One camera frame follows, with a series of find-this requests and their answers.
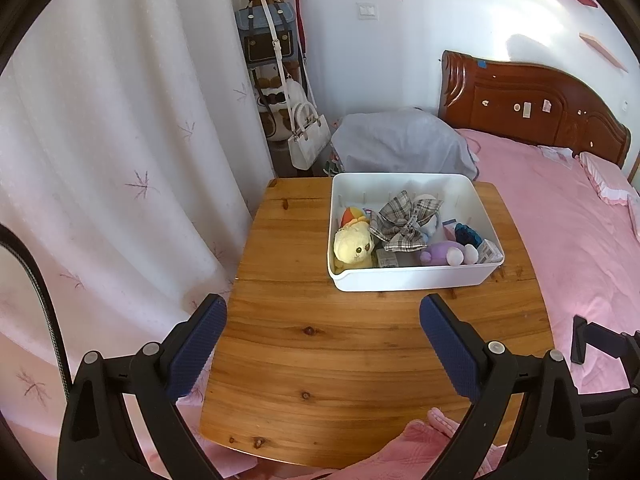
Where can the pink pillow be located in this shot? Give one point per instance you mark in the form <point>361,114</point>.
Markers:
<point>607,177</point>

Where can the white plastic storage box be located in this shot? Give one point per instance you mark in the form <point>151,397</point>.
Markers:
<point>415,277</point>

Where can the small grey packet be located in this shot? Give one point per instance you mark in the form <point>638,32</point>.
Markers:
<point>386,258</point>

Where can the grey cloth cover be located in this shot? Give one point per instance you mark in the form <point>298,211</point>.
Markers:
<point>400,145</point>

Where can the pink quilted clothing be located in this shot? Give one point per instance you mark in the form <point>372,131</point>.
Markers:
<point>415,450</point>

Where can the pink bed sheet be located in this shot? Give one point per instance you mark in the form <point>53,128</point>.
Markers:
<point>565,240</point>

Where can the white pink cloth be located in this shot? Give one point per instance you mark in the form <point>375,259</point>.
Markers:
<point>555,154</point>

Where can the white wall switch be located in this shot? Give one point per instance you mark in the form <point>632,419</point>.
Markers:
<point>367,10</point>

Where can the purple plush toy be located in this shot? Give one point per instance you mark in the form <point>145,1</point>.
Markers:
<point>440,254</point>

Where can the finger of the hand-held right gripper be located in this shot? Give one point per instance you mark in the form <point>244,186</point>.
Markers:
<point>600,342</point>

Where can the white handbag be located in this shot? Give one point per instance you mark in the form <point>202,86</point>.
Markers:
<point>310,145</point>

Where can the short pink wall shelf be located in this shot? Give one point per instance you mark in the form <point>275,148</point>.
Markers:
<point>602,51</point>

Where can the bear print bag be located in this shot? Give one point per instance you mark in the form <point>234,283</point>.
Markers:
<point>270,105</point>

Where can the grey plaid fabric bow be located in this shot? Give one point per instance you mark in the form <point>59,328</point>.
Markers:
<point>400,220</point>

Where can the multicolour plush ball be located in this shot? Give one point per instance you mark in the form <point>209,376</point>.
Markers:
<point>352,216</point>

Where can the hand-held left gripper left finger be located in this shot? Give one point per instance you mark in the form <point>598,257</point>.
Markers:
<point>197,350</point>

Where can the brown wooden headboard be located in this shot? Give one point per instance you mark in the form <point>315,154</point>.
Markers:
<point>500,90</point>

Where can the white patterned curtain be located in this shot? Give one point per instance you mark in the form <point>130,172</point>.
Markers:
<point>110,135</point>

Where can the blue black satchel bag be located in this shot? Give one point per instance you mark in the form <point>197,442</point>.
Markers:
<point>260,35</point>

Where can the blue green scrunchie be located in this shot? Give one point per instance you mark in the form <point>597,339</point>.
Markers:
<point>467,234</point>

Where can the yellow plush toy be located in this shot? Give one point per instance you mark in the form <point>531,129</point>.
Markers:
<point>352,247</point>

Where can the white blue medicine box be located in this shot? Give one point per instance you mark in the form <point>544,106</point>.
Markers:
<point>490,251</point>

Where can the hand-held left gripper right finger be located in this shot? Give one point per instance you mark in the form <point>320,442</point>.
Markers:
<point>450,350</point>

